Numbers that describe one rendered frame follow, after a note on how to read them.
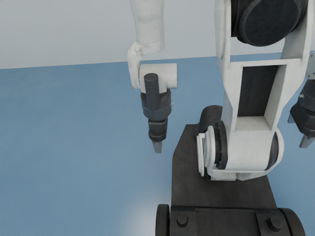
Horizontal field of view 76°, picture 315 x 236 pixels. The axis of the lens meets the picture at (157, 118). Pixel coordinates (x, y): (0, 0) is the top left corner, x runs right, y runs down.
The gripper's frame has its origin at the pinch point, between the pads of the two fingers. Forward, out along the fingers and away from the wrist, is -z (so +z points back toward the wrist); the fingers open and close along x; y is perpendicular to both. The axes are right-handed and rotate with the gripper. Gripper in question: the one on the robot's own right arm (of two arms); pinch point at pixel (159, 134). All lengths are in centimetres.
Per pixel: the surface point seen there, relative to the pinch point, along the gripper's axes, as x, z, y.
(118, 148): -35, -54, -35
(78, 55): -137, -37, -100
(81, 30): -135, -11, -87
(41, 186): -6, -58, -78
